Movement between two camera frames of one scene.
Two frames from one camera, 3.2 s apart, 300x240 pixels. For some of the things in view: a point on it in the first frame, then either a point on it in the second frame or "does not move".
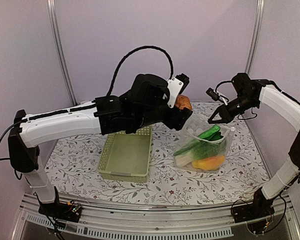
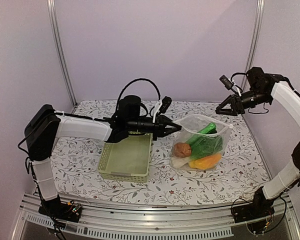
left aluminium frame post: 54,22 does not move
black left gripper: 176,121 -> 160,123
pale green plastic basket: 126,157 does not move
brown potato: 183,101 -> 182,150
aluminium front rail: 180,222 does not move
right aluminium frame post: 260,8 does not move
